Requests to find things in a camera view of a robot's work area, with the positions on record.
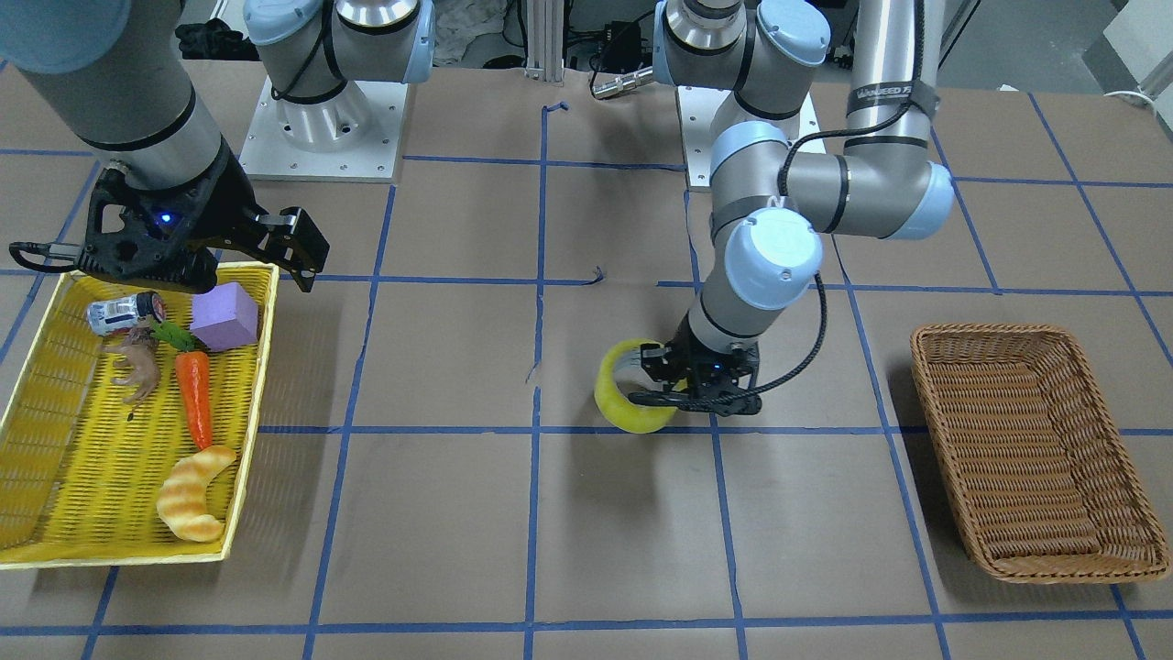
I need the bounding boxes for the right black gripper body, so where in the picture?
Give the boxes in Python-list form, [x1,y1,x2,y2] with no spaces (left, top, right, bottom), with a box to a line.
[72,141,267,293]

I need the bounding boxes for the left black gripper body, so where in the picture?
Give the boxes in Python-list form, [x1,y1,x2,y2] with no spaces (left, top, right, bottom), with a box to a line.
[663,318,762,417]

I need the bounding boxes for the yellow tape roll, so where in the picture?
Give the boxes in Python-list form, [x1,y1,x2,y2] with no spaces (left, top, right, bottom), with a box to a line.
[592,338,677,435]

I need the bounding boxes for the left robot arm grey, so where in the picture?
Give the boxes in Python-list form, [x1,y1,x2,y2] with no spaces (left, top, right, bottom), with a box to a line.
[594,1,954,434]

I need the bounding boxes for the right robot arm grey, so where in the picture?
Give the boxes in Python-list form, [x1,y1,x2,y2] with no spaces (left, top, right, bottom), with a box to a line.
[4,1,435,293]

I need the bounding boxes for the purple foam block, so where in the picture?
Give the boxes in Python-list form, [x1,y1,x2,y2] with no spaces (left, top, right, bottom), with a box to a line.
[189,281,259,352]

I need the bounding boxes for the brown toy animal figure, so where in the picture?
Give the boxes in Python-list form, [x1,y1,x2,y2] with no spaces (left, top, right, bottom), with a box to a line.
[102,326,160,409]

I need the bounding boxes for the orange toy carrot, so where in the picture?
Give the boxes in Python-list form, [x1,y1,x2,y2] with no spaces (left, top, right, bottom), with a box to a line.
[150,321,213,450]

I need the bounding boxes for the yellow woven basket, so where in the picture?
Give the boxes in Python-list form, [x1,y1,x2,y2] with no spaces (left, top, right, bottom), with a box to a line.
[1,261,280,571]

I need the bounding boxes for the toy croissant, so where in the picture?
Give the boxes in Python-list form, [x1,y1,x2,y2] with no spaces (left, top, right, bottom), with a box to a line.
[156,445,237,543]

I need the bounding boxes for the brown wicker basket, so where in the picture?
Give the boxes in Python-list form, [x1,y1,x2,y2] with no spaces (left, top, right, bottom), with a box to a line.
[910,324,1169,585]

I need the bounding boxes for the black gripper cable plug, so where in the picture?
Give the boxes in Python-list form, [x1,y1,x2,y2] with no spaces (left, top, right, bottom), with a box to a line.
[8,241,82,274]

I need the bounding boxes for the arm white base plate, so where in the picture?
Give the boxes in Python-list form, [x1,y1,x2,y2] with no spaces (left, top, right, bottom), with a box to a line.
[238,80,411,183]
[676,88,826,193]

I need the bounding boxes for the aluminium frame post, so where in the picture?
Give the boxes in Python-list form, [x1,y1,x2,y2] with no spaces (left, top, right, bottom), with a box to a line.
[524,0,565,86]

